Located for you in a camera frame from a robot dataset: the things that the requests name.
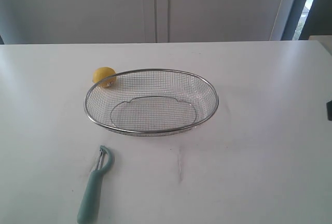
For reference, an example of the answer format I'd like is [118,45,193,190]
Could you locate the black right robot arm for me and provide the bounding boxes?
[326,101,332,121]

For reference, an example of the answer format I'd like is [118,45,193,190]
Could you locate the oval wire mesh basket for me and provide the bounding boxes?
[84,68,219,136]

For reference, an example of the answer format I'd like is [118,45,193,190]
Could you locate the yellow lemon with sticker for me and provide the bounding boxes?
[92,67,117,88]

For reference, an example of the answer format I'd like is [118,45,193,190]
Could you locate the teal handled vegetable peeler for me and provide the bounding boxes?
[77,145,114,223]

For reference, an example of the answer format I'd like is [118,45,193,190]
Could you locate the white cabinet doors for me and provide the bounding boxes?
[1,0,294,44]

